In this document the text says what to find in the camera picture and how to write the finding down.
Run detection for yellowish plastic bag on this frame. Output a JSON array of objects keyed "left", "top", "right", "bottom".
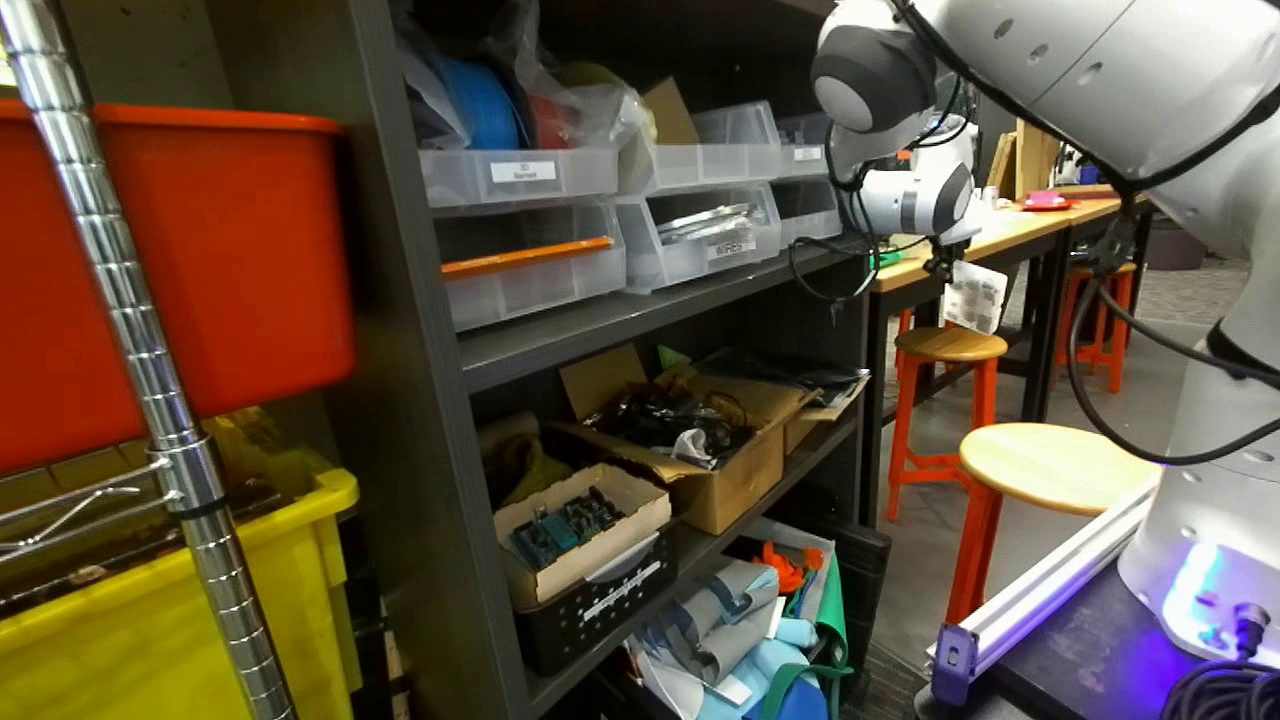
[{"left": 511, "top": 54, "right": 665, "bottom": 191}]

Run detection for clear bin white label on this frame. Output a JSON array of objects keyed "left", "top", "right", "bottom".
[{"left": 416, "top": 142, "right": 625, "bottom": 218}]

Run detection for dark grey shelf unit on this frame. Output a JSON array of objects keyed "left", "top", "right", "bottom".
[{"left": 56, "top": 0, "right": 898, "bottom": 720}]

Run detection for black coiled cable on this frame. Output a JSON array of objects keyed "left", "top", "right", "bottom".
[{"left": 1157, "top": 657, "right": 1280, "bottom": 720}]

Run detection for orange plastic bin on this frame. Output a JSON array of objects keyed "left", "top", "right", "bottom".
[{"left": 0, "top": 96, "right": 360, "bottom": 477}]

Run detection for flat cardboard tray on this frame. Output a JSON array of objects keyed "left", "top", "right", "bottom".
[{"left": 781, "top": 366, "right": 877, "bottom": 458}]

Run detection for yellow plastic bin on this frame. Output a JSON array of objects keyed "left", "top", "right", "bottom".
[{"left": 0, "top": 465, "right": 370, "bottom": 720}]

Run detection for white cardboard box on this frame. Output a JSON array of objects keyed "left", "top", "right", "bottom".
[{"left": 493, "top": 458, "right": 677, "bottom": 618}]

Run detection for black plastic crate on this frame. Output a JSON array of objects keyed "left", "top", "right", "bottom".
[{"left": 511, "top": 534, "right": 677, "bottom": 678}]

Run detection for open cardboard box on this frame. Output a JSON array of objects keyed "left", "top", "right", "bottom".
[{"left": 542, "top": 342, "right": 820, "bottom": 537}]

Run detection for chrome rack pole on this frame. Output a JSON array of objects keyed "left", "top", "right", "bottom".
[{"left": 0, "top": 0, "right": 303, "bottom": 720}]

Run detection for clear plastic storage bin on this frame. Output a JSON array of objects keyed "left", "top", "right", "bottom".
[
  {"left": 772, "top": 112, "right": 842, "bottom": 179},
  {"left": 437, "top": 233, "right": 633, "bottom": 335},
  {"left": 648, "top": 96, "right": 790, "bottom": 195},
  {"left": 611, "top": 179, "right": 790, "bottom": 295},
  {"left": 772, "top": 177, "right": 849, "bottom": 252}
]

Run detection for black cable bundle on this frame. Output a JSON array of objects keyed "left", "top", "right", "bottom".
[{"left": 593, "top": 372, "right": 757, "bottom": 465}]

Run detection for wooden work table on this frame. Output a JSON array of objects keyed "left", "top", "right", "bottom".
[{"left": 859, "top": 195, "right": 1157, "bottom": 534}]

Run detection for grey white fabric bag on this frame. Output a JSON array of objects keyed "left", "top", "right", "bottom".
[{"left": 625, "top": 552, "right": 791, "bottom": 720}]

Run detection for wooden stool orange legs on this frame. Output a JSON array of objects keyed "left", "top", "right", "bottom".
[
  {"left": 939, "top": 418, "right": 1170, "bottom": 630},
  {"left": 1056, "top": 257, "right": 1146, "bottom": 400},
  {"left": 882, "top": 326, "right": 1011, "bottom": 529}
]

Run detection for blue roll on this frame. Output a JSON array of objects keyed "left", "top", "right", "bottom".
[{"left": 431, "top": 54, "right": 532, "bottom": 151}]

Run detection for purple rail end bracket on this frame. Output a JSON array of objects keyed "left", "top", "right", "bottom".
[{"left": 928, "top": 620, "right": 989, "bottom": 707}]

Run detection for chrome wire shelf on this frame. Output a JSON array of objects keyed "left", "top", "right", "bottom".
[{"left": 0, "top": 451, "right": 184, "bottom": 568}]

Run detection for shiny silver part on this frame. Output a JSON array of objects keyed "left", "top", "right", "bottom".
[{"left": 667, "top": 419, "right": 724, "bottom": 471}]

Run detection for aluminium extrusion rail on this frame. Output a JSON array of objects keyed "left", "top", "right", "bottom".
[{"left": 928, "top": 482, "right": 1164, "bottom": 707}]

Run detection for wooden block stand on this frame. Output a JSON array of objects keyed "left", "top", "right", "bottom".
[{"left": 994, "top": 118, "right": 1059, "bottom": 205}]

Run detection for dark teal parts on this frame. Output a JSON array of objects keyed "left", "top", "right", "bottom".
[{"left": 511, "top": 484, "right": 630, "bottom": 571}]

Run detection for orange fabric item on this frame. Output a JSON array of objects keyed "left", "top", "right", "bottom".
[{"left": 760, "top": 537, "right": 831, "bottom": 599}]

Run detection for teal blue bag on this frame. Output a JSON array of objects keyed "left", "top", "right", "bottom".
[{"left": 718, "top": 534, "right": 857, "bottom": 720}]

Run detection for orange rod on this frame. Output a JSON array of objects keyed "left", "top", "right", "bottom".
[{"left": 437, "top": 233, "right": 621, "bottom": 285}]

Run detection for brown cardboard piece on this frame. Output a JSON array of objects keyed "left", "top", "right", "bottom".
[{"left": 641, "top": 72, "right": 707, "bottom": 147}]

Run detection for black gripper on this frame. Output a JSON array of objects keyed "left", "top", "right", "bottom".
[{"left": 919, "top": 227, "right": 976, "bottom": 291}]

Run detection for brown paper wrap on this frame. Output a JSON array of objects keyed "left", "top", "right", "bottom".
[{"left": 478, "top": 412, "right": 581, "bottom": 511}]

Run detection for clear packaged parts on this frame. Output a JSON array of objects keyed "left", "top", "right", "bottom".
[{"left": 657, "top": 200, "right": 776, "bottom": 252}]

